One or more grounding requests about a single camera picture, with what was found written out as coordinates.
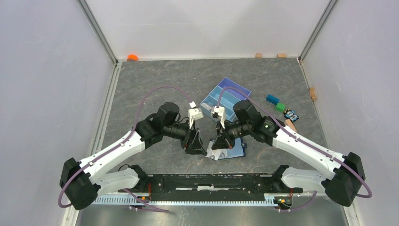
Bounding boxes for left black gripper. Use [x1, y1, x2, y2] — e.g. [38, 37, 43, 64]
[163, 117, 207, 156]

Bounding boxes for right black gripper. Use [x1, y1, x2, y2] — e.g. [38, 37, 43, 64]
[212, 118, 252, 150]

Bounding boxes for blue card holder wallet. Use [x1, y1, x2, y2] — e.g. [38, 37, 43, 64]
[227, 138, 247, 159]

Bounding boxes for blue purple three-bin tray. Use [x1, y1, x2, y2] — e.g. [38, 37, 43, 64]
[200, 77, 252, 121]

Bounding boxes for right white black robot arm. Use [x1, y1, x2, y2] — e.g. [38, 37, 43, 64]
[211, 100, 372, 207]

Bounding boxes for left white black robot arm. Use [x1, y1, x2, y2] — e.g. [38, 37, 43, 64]
[58, 102, 206, 210]

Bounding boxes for grey cards in tray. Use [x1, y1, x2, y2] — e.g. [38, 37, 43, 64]
[200, 103, 213, 112]

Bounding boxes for blue toy brick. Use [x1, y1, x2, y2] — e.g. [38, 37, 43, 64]
[266, 95, 279, 105]

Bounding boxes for green toy brick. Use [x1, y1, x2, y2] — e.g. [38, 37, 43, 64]
[275, 102, 286, 113]

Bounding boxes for wooden stick block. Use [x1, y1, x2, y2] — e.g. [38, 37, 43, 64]
[285, 119, 297, 132]

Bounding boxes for black owl pattern block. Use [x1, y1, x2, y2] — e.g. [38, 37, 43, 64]
[283, 109, 299, 122]

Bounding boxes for curved wooden piece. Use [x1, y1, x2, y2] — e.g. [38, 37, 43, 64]
[309, 87, 318, 101]

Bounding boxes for orange round cap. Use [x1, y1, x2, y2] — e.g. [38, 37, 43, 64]
[127, 54, 138, 61]

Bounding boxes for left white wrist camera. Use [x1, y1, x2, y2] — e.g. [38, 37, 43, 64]
[188, 107, 203, 129]

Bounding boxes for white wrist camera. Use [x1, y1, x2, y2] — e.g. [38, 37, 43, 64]
[210, 106, 226, 129]
[188, 107, 203, 129]

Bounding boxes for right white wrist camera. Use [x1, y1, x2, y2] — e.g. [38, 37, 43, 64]
[210, 106, 226, 129]

